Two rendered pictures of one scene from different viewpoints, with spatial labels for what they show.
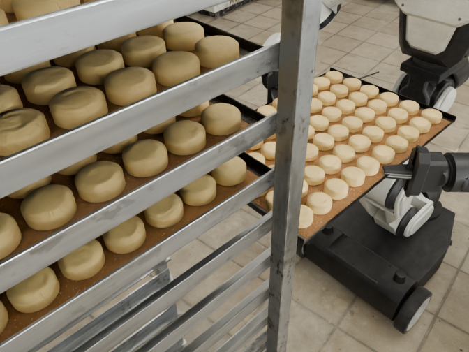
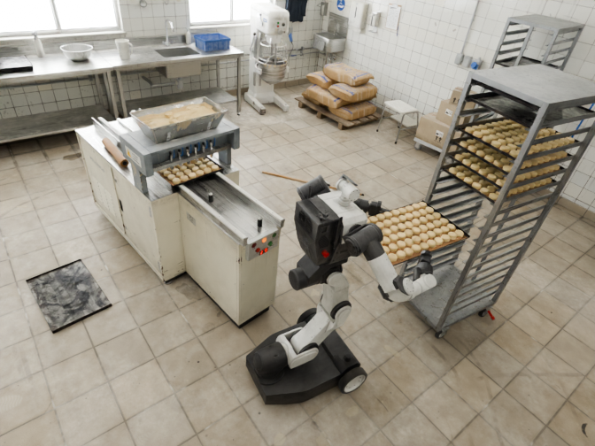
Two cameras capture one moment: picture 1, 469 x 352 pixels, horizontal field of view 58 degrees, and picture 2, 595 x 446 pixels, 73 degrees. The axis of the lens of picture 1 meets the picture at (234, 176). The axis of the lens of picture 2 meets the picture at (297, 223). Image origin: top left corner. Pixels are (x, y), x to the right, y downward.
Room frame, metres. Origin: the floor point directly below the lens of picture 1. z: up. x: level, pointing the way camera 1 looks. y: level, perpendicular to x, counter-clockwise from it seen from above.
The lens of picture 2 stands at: (2.82, -0.59, 2.40)
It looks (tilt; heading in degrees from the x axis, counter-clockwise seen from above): 37 degrees down; 188
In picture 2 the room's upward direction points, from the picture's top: 7 degrees clockwise
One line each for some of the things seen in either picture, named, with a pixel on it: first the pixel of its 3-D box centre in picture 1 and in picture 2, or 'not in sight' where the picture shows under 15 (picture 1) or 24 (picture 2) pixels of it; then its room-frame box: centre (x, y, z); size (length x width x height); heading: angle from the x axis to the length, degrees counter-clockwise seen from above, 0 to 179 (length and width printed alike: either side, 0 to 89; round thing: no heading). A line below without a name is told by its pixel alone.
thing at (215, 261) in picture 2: not in sight; (227, 251); (0.79, -1.36, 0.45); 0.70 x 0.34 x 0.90; 56
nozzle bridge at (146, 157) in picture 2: not in sight; (184, 153); (0.50, -1.78, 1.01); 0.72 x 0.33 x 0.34; 146
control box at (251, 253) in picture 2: not in sight; (262, 243); (0.99, -1.06, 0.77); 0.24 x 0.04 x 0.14; 146
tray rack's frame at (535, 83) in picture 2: not in sight; (482, 213); (0.41, 0.30, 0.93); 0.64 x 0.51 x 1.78; 131
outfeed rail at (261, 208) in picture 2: not in sight; (194, 158); (0.32, -1.79, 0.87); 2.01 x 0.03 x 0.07; 56
